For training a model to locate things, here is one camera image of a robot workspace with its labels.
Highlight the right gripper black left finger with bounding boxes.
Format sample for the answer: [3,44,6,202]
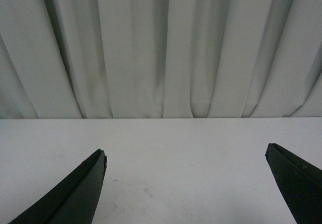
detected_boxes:
[11,149,107,223]

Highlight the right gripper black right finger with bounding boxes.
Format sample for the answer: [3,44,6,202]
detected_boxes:
[265,143,321,223]

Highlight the white pleated curtain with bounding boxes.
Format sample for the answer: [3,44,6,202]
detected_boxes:
[1,0,321,119]

